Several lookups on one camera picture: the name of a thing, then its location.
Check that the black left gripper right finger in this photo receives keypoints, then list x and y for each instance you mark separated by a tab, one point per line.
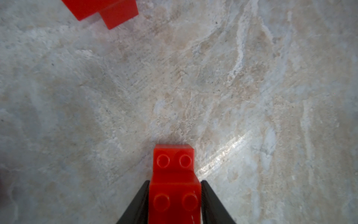
213	211

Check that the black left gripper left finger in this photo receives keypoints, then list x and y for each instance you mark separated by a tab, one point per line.
137	211

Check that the red 2x2 lego brick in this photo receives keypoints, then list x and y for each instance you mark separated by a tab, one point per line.
119	13
174	198

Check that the red 2x4 lego brick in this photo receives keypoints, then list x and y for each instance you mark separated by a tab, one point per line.
82	9

